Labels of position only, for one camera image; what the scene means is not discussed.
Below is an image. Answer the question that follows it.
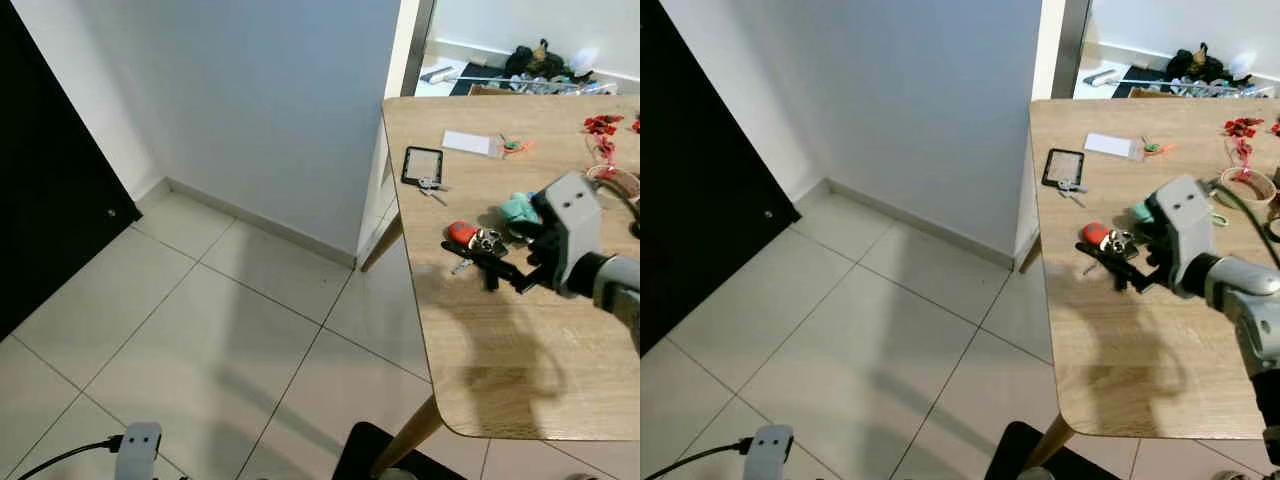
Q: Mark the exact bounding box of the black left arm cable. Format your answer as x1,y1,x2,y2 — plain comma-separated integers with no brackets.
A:
8,435,125,480
645,438,756,480

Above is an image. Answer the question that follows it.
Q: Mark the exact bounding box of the black door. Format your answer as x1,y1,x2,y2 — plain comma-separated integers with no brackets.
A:
0,0,143,343
640,0,801,356

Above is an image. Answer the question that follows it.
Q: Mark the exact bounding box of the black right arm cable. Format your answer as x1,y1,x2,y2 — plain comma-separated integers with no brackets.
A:
600,178,641,236
1210,180,1280,241

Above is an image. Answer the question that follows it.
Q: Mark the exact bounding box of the grey door frame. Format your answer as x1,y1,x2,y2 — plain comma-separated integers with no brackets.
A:
1052,0,1093,99
403,0,439,98

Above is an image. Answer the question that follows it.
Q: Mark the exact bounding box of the white card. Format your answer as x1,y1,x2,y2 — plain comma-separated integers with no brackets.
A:
441,130,501,158
1083,132,1141,161

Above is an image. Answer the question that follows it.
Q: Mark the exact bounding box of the black rounded object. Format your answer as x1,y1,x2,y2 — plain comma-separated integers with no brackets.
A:
985,420,1113,480
333,421,469,480

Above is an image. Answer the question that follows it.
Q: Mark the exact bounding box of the black bag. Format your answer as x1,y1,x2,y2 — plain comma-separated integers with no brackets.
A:
1165,43,1233,83
505,40,576,83

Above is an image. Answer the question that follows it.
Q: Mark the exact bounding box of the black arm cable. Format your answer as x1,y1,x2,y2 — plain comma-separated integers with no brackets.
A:
600,178,641,236
1210,180,1280,241
8,435,125,480
645,438,756,480

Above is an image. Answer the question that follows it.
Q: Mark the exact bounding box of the light wooden table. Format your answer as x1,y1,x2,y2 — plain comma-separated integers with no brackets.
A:
1029,98,1280,441
381,95,641,442

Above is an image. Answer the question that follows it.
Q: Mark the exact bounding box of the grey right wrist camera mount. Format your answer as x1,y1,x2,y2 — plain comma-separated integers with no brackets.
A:
1143,174,1219,298
530,171,605,298

